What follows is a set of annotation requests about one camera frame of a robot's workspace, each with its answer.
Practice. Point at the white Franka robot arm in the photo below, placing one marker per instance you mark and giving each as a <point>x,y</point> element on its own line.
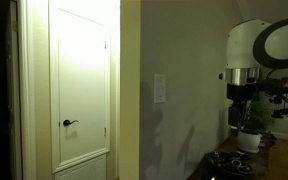
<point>244,43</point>

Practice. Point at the white panel door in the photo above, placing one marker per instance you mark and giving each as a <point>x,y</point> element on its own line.
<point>80,83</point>

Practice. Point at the small door hinge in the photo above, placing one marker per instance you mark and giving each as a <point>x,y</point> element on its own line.
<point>105,44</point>
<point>105,132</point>

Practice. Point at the green plant in white pot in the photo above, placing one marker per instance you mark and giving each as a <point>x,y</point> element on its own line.
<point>249,140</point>

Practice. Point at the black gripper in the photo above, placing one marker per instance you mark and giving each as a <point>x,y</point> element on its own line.
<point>240,93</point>

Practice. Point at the white door frame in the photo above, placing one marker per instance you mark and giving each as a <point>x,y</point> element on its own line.
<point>27,100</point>

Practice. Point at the brass door hinge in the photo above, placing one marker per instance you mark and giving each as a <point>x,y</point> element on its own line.
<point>14,26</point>

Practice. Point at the white light switch plate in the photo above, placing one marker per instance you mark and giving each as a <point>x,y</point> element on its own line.
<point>160,88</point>

